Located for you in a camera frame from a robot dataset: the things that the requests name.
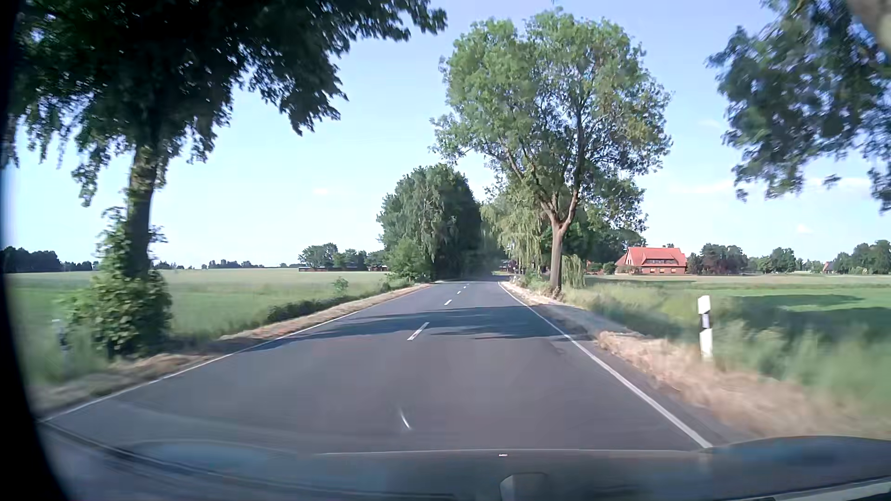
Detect dense dark green tree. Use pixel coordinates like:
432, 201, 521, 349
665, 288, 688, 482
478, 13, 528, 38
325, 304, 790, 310
376, 163, 484, 282

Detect weeping willow tree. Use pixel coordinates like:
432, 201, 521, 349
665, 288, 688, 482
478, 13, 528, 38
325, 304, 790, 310
480, 182, 547, 274

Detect grey asphalt road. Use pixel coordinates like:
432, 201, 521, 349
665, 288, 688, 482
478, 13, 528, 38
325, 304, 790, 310
43, 280, 732, 453

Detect tall light green tree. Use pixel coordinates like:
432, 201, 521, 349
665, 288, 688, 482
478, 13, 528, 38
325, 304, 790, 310
432, 8, 672, 293

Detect road markings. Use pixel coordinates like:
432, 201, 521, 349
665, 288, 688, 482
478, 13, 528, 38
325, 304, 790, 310
43, 281, 714, 449

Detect red brick house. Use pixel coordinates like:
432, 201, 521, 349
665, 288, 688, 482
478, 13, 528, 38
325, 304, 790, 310
614, 246, 689, 276

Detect green field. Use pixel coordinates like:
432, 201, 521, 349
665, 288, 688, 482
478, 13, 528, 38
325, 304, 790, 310
585, 273, 891, 349
6, 269, 391, 335

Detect car's own bonnet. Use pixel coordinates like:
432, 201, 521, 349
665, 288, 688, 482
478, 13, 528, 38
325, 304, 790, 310
42, 422, 891, 501

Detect grass verge with dry edge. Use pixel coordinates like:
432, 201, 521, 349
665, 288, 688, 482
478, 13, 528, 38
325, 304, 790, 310
28, 282, 433, 417
501, 280, 891, 441

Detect large dark roadside tree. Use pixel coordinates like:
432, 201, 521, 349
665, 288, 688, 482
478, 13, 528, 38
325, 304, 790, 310
3, 0, 448, 359

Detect distant row of trees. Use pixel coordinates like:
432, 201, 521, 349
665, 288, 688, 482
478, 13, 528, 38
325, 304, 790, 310
685, 239, 891, 275
1, 246, 377, 272

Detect dark tree crown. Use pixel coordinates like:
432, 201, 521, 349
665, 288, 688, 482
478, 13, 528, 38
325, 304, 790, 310
706, 0, 891, 213

